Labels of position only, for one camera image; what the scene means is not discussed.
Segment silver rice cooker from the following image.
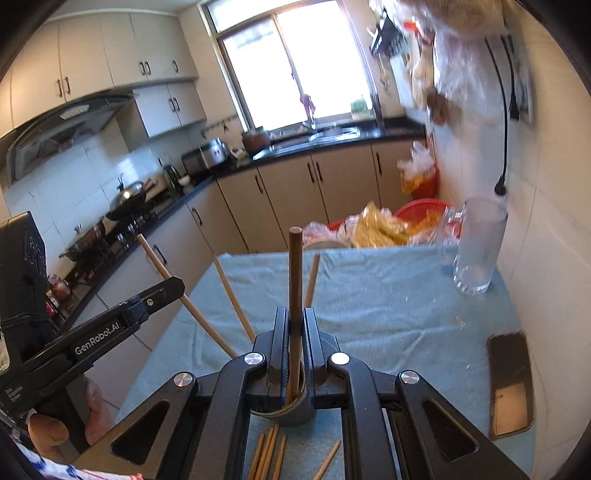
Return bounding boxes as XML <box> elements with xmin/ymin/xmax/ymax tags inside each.
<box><xmin>181</xmin><ymin>138</ymin><xmax>230</xmax><ymax>174</ymax></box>

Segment wok with steel lid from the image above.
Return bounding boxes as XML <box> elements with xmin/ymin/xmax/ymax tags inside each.
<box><xmin>105</xmin><ymin>178</ymin><xmax>160</xmax><ymax>221</ymax></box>

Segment hanging bags of dried food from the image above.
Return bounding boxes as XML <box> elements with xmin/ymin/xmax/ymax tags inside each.
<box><xmin>409</xmin><ymin>46</ymin><xmax>462</xmax><ymax>125</ymax></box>

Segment dark wooden chopstick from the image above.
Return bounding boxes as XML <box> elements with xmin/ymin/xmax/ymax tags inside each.
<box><xmin>288</xmin><ymin>227</ymin><xmax>304</xmax><ymax>402</ymax></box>

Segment dark cooking pot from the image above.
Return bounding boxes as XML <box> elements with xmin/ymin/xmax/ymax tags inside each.
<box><xmin>58</xmin><ymin>222</ymin><xmax>109</xmax><ymax>264</ymax></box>

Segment green packet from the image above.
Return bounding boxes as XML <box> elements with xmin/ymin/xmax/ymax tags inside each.
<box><xmin>350</xmin><ymin>97</ymin><xmax>376</xmax><ymax>121</ymax></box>

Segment gas stove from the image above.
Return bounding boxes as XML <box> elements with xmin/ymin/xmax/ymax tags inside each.
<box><xmin>60</xmin><ymin>198</ymin><xmax>176</xmax><ymax>278</ymax></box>

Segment clear hanging plastic bag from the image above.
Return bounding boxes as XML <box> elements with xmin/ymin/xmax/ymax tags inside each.
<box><xmin>431</xmin><ymin>28</ymin><xmax>495</xmax><ymax>107</ymax></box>

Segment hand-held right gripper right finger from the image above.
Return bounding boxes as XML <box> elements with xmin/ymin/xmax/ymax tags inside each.
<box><xmin>302</xmin><ymin>307</ymin><xmax>532</xmax><ymax>480</ymax></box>

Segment black wall shelf rack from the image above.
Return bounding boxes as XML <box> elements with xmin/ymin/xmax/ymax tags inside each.
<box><xmin>369</xmin><ymin>9</ymin><xmax>409</xmax><ymax>58</ymax></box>

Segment person's left forearm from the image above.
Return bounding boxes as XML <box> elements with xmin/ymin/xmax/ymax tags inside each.
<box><xmin>14</xmin><ymin>443</ymin><xmax>144</xmax><ymax>480</ymax></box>

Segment red bin with plastic bags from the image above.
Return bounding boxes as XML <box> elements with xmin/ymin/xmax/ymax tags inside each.
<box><xmin>397</xmin><ymin>141</ymin><xmax>439</xmax><ymax>200</ymax></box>

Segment black kettle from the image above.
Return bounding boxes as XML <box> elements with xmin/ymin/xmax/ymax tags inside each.
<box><xmin>161</xmin><ymin>164</ymin><xmax>183</xmax><ymax>195</ymax></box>

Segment grey cup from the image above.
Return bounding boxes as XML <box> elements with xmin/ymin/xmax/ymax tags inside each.
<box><xmin>252</xmin><ymin>364</ymin><xmax>319</xmax><ymax>428</ymax></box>

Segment black smartphone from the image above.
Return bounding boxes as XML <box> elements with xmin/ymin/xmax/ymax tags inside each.
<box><xmin>486</xmin><ymin>331</ymin><xmax>535</xmax><ymax>441</ymax></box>

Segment black power cable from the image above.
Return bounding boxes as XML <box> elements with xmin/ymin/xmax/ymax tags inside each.
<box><xmin>485</xmin><ymin>37</ymin><xmax>511</xmax><ymax>197</ymax></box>

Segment small wall hook rail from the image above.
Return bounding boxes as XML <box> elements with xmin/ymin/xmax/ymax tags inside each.
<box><xmin>201</xmin><ymin>119</ymin><xmax>236</xmax><ymax>137</ymax></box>

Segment red basin with bags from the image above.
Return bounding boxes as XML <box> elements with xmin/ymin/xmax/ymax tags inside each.
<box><xmin>344</xmin><ymin>200</ymin><xmax>411</xmax><ymax>250</ymax></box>

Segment blue-grey towel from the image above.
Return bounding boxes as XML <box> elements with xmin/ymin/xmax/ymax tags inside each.
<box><xmin>113</xmin><ymin>244</ymin><xmax>539</xmax><ymax>480</ymax></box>

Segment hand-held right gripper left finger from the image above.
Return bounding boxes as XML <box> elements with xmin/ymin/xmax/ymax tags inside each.
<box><xmin>51</xmin><ymin>307</ymin><xmax>296</xmax><ymax>480</ymax></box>

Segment small wall cabinet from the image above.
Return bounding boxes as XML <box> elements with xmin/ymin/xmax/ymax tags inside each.
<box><xmin>131</xmin><ymin>80</ymin><xmax>208</xmax><ymax>139</ymax></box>

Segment range hood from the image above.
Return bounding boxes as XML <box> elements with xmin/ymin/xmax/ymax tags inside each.
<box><xmin>4</xmin><ymin>92</ymin><xmax>138</xmax><ymax>185</ymax></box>

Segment beige base cabinets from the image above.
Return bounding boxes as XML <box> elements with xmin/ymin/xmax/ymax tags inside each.
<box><xmin>69</xmin><ymin>138</ymin><xmax>430</xmax><ymax>352</ymax></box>

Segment pink plastic bag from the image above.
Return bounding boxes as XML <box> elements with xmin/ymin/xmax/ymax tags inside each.
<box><xmin>302</xmin><ymin>222</ymin><xmax>345</xmax><ymax>246</ymax></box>

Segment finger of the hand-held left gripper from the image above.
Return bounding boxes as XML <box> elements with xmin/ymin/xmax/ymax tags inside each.
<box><xmin>119</xmin><ymin>276</ymin><xmax>187</xmax><ymax>326</ymax></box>

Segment steel sink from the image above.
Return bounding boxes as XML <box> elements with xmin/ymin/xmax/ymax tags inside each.
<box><xmin>268</xmin><ymin>124</ymin><xmax>363</xmax><ymax>153</ymax></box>

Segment glass mug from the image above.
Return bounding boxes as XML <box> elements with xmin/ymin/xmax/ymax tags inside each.
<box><xmin>441</xmin><ymin>197</ymin><xmax>509</xmax><ymax>296</ymax></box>

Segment person's left hand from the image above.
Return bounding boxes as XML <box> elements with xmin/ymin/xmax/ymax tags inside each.
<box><xmin>27</xmin><ymin>376</ymin><xmax>117</xmax><ymax>462</ymax></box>

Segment large bag with round bread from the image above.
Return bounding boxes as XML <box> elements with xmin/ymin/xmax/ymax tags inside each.
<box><xmin>402</xmin><ymin>0</ymin><xmax>506</xmax><ymax>33</ymax></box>

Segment red plastic basket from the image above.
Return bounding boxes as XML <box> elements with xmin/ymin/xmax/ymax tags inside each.
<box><xmin>392</xmin><ymin>198</ymin><xmax>462</xmax><ymax>241</ymax></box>

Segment condiment jars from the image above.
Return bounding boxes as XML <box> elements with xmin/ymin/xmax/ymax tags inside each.
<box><xmin>46</xmin><ymin>274</ymin><xmax>72</xmax><ymax>319</ymax></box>

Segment upper wall cabinets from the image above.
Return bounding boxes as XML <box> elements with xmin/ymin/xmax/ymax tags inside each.
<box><xmin>0</xmin><ymin>11</ymin><xmax>199</xmax><ymax>132</ymax></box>

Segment brown clay pot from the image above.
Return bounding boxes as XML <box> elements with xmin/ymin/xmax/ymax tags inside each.
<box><xmin>241</xmin><ymin>128</ymin><xmax>271</xmax><ymax>155</ymax></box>

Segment window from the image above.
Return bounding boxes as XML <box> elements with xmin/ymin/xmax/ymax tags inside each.
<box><xmin>215</xmin><ymin>0</ymin><xmax>384</xmax><ymax>134</ymax></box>

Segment black countertop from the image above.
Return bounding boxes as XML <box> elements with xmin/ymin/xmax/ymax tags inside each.
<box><xmin>46</xmin><ymin>117</ymin><xmax>428</xmax><ymax>324</ymax></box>

